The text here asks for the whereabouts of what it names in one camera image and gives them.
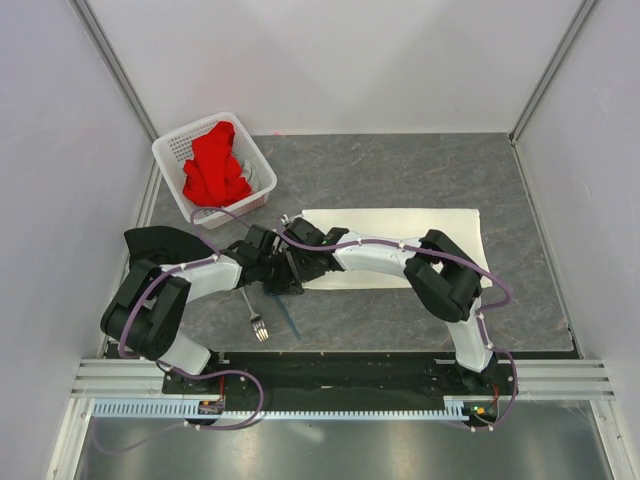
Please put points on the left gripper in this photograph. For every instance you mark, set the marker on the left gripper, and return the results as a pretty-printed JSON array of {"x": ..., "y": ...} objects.
[{"x": 287, "y": 284}]

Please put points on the silver metal fork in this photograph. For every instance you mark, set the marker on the silver metal fork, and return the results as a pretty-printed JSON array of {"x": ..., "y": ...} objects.
[{"x": 256, "y": 322}]

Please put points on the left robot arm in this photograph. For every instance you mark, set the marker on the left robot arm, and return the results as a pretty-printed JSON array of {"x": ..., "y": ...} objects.
[{"x": 169, "y": 268}]

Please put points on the red cloth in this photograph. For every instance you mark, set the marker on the red cloth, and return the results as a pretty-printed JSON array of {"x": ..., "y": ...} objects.
[{"x": 213, "y": 175}]

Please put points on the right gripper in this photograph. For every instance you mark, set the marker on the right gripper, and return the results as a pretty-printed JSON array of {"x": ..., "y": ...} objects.
[{"x": 304, "y": 274}]

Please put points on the grey cloth in basket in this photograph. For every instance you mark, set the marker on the grey cloth in basket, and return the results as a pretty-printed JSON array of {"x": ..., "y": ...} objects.
[{"x": 247, "y": 170}]

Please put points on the slotted cable duct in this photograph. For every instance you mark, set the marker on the slotted cable duct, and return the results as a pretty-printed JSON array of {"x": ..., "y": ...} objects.
[{"x": 201, "y": 409}]

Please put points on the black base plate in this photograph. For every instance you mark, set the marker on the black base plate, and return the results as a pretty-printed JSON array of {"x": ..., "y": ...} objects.
[{"x": 341, "y": 381}]

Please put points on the white plastic basket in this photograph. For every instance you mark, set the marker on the white plastic basket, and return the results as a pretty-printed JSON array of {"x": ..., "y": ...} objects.
[{"x": 174, "y": 148}]

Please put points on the white cloth napkin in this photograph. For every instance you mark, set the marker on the white cloth napkin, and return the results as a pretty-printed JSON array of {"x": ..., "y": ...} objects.
[{"x": 463, "y": 226}]

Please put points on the black cloth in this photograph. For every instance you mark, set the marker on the black cloth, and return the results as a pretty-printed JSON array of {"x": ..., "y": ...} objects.
[{"x": 164, "y": 245}]

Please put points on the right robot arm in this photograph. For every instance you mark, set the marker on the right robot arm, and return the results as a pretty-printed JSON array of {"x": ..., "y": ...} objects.
[{"x": 444, "y": 278}]

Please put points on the blue plastic spoon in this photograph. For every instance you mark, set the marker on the blue plastic spoon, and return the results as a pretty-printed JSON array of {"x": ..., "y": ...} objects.
[{"x": 289, "y": 320}]

